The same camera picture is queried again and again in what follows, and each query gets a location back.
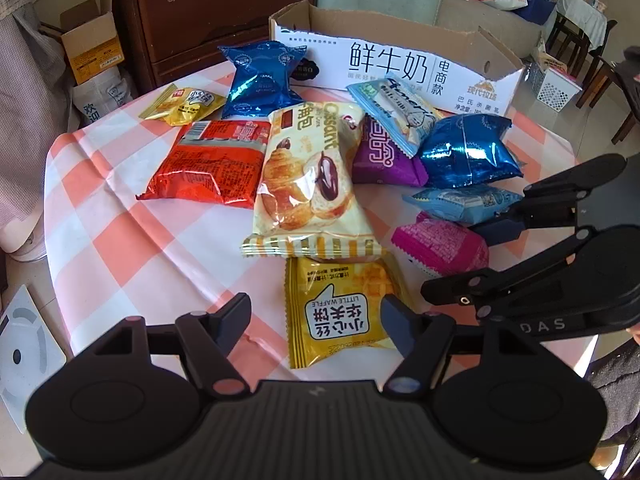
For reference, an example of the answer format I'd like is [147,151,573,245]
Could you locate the checked fabric cover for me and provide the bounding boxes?
[0,0,81,241]

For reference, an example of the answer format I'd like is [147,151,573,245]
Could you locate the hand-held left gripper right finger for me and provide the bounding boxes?
[380,295,556,401]

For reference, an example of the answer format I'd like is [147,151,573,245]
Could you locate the cream croissant packet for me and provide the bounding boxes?
[241,101,386,261]

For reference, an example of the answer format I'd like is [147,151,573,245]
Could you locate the white lattice basket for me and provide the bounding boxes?
[527,57,583,116]

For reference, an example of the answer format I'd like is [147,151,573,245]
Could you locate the pink white checked tablecloth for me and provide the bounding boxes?
[42,60,601,383]

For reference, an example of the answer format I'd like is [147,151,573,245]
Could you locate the white fan base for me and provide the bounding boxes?
[7,210,48,262]

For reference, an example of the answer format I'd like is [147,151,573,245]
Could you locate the white printed sack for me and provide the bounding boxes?
[70,67,136,128]

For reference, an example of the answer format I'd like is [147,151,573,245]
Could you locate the dark wooden cabinet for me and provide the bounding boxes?
[112,0,321,96]

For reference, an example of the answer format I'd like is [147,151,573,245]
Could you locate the purple snack packet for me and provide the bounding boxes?
[350,114,430,188]

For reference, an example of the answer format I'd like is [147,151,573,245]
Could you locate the small yellow snack packet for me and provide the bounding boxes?
[139,82,227,127]

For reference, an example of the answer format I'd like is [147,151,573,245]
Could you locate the yellow waffle packet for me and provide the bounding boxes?
[284,252,416,371]

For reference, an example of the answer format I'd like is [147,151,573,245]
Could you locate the blue foil snack packet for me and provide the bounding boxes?
[419,112,525,190]
[218,40,309,121]

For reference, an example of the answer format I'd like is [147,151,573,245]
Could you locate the white printed cardboard box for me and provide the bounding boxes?
[269,0,526,121]

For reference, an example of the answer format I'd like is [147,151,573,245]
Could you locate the dark wooden chair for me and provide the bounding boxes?
[575,55,640,146]
[547,7,618,56]

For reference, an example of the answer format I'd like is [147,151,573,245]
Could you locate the pink snack packet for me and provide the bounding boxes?
[390,211,491,278]

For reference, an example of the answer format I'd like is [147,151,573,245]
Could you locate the light blue cartoon snack packet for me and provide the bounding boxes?
[346,72,445,158]

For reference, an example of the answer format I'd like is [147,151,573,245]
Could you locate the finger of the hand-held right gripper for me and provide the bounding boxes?
[470,154,628,248]
[421,227,596,321]

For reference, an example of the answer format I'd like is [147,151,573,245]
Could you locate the white bathroom scale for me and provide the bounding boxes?
[0,284,68,433]

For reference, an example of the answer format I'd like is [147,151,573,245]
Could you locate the blue bag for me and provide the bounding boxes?
[510,0,556,23]

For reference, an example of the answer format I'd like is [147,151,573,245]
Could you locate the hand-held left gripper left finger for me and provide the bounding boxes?
[75,292,253,401]

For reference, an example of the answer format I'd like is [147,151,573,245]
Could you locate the red snack packet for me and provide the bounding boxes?
[136,120,273,210]

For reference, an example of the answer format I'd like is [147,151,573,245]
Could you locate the small open cardboard box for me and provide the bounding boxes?
[40,0,126,86]

